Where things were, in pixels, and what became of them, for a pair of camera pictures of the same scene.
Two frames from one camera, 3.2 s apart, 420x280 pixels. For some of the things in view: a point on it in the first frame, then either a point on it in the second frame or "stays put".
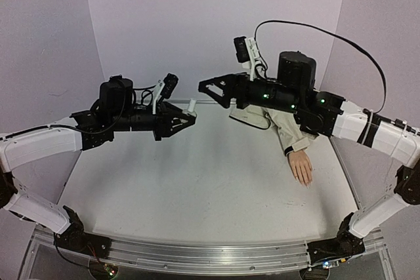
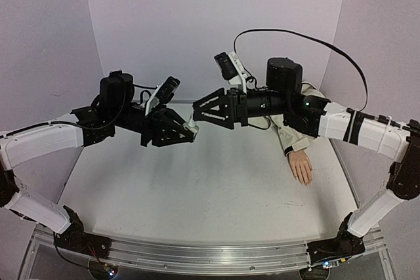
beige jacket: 293,136 stays put
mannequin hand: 301,166 stays put
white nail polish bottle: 192,104 -> 191,125
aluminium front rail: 212,257 stays put
